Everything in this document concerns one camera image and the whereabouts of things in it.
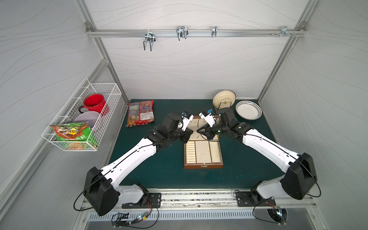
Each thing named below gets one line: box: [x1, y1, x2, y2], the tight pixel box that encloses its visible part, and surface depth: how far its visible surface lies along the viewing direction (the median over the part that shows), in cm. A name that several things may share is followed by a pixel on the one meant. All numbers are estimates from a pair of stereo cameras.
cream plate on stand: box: [212, 90, 237, 110], surface depth 105 cm
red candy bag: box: [125, 100, 155, 127], surface depth 109 cm
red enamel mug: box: [78, 92, 110, 117], surface depth 66 cm
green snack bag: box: [49, 121, 92, 142], surface depth 55 cm
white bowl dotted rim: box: [235, 100, 263, 121], surface depth 116 cm
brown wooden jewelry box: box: [184, 115, 224, 170], surface depth 86 cm
